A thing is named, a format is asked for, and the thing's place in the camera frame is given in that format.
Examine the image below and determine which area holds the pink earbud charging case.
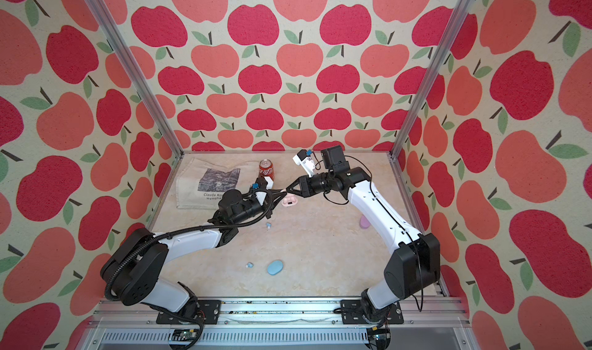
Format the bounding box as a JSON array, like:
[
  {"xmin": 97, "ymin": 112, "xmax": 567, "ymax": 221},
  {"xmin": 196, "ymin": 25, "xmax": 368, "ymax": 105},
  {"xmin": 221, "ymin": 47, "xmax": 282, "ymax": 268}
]
[{"xmin": 282, "ymin": 194, "xmax": 298, "ymax": 208}]

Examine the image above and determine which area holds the purple earbud charging case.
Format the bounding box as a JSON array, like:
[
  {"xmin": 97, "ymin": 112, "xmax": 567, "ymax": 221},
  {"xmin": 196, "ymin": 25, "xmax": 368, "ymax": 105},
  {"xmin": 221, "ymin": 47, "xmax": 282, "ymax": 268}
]
[{"xmin": 359, "ymin": 215, "xmax": 372, "ymax": 230}]

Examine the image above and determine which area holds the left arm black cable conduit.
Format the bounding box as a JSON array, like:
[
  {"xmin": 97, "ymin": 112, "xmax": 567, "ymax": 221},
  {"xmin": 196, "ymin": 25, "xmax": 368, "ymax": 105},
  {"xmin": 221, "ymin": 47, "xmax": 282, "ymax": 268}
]
[{"xmin": 102, "ymin": 187, "xmax": 274, "ymax": 302}]

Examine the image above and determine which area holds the beige Monet tote bag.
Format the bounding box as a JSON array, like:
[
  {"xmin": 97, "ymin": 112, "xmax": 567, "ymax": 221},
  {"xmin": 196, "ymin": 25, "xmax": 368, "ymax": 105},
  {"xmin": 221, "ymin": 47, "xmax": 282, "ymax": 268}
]
[{"xmin": 175, "ymin": 159, "xmax": 259, "ymax": 210}]

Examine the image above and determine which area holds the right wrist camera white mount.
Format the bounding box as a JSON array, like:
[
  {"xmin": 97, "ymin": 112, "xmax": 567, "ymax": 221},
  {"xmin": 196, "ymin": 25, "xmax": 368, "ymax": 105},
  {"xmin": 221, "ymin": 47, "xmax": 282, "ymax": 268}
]
[{"xmin": 292, "ymin": 150, "xmax": 320, "ymax": 177}]

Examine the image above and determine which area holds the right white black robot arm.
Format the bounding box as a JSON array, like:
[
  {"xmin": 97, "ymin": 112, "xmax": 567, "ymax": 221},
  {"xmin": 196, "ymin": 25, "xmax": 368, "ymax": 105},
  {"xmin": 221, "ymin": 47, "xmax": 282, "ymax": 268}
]
[{"xmin": 286, "ymin": 146, "xmax": 441, "ymax": 324}]

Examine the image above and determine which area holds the right aluminium frame post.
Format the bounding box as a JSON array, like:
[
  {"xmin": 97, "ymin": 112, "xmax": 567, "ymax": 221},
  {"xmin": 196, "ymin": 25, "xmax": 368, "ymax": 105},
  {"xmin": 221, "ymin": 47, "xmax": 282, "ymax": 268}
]
[{"xmin": 389, "ymin": 0, "xmax": 475, "ymax": 162}]

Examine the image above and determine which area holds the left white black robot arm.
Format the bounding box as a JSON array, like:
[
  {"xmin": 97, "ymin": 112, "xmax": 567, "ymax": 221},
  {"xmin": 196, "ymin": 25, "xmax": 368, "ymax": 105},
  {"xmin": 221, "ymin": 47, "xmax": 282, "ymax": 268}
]
[{"xmin": 100, "ymin": 189, "xmax": 286, "ymax": 325}]

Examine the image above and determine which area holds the blue earbud charging case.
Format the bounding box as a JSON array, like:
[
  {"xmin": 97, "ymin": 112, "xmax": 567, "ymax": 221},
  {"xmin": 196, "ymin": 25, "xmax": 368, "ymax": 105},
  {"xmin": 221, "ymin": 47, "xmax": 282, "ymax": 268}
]
[{"xmin": 267, "ymin": 260, "xmax": 284, "ymax": 276}]

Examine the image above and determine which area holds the aluminium frame post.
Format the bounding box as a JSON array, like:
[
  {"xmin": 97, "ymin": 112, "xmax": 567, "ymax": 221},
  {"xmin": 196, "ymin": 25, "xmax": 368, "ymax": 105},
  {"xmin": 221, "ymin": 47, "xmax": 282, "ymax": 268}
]
[
  {"xmin": 84, "ymin": 0, "xmax": 183, "ymax": 160},
  {"xmin": 389, "ymin": 0, "xmax": 475, "ymax": 162}
]

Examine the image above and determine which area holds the left aluminium frame post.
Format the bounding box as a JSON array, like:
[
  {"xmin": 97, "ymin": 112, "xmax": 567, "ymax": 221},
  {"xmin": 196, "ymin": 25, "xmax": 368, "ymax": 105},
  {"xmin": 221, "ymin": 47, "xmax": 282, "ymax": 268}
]
[{"xmin": 84, "ymin": 0, "xmax": 183, "ymax": 160}]

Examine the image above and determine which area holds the red cola can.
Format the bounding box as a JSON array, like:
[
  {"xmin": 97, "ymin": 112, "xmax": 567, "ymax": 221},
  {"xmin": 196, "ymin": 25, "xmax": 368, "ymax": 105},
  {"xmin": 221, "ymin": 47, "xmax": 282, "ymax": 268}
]
[{"xmin": 259, "ymin": 159, "xmax": 274, "ymax": 180}]

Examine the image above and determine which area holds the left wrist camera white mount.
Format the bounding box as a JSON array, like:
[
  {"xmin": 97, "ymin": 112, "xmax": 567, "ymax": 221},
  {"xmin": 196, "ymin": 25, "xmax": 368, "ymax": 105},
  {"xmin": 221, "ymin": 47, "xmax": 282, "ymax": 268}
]
[{"xmin": 251, "ymin": 176, "xmax": 274, "ymax": 206}]

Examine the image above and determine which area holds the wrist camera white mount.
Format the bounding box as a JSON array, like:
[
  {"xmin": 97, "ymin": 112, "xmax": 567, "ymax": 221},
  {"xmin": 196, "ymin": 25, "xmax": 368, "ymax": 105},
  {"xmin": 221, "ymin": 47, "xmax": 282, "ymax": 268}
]
[
  {"xmin": 251, "ymin": 176, "xmax": 274, "ymax": 206},
  {"xmin": 292, "ymin": 150, "xmax": 320, "ymax": 177}
]

